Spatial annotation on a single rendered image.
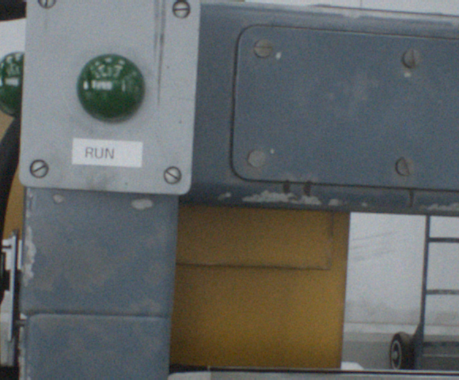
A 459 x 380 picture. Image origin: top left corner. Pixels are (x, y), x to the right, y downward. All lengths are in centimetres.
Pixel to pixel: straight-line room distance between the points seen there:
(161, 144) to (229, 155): 6
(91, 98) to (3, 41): 526
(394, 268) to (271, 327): 517
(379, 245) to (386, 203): 541
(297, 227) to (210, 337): 12
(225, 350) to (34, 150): 40
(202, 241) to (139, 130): 31
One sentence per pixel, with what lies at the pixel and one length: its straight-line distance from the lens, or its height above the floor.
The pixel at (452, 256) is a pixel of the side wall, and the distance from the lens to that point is 609.
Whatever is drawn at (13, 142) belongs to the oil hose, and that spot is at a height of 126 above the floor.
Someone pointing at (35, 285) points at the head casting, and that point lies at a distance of 52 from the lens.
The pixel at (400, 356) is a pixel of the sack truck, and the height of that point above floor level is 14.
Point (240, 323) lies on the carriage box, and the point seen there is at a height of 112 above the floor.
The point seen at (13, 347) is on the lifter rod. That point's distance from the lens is 80.
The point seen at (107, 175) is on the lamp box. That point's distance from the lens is 47.
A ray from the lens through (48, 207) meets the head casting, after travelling 51.
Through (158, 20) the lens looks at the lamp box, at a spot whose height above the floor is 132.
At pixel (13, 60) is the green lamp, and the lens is 48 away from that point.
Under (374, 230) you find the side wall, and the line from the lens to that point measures 594.
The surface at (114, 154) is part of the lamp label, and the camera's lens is 46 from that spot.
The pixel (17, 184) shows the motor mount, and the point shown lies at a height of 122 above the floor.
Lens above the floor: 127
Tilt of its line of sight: 3 degrees down
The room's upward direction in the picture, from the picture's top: 3 degrees clockwise
